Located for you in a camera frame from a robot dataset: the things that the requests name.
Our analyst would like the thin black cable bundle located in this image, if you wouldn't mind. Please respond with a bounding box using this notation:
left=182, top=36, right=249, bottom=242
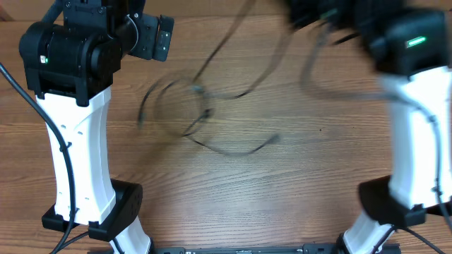
left=136, top=0, right=296, bottom=157

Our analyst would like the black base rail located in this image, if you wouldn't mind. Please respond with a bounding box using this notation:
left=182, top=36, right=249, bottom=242
left=151, top=242, right=402, bottom=254

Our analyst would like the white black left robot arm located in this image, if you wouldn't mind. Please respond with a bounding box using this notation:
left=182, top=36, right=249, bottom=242
left=19, top=0, right=174, bottom=253

